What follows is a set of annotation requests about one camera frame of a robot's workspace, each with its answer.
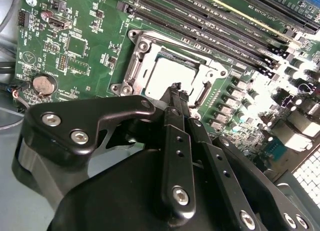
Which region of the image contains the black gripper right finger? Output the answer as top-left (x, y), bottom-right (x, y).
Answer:
top-left (179, 90), bottom-right (314, 231)

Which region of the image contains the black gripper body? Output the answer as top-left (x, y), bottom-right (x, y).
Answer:
top-left (11, 137), bottom-right (241, 231)

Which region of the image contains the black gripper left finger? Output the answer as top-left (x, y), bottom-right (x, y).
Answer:
top-left (23, 82), bottom-right (198, 225)

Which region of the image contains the metal socket cover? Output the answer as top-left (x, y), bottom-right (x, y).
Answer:
top-left (129, 37), bottom-right (230, 112)

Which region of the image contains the silver CPU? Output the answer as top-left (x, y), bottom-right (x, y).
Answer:
top-left (142, 53), bottom-right (203, 103)

